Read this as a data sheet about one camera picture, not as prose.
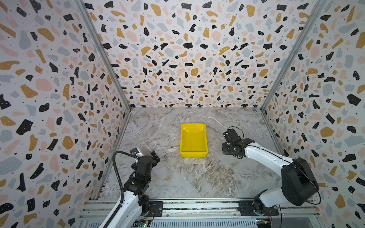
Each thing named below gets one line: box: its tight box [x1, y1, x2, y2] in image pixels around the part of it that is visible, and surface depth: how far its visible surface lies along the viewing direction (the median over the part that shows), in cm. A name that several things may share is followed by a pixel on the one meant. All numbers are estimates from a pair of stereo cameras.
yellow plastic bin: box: [179, 123, 209, 158], surface depth 100 cm
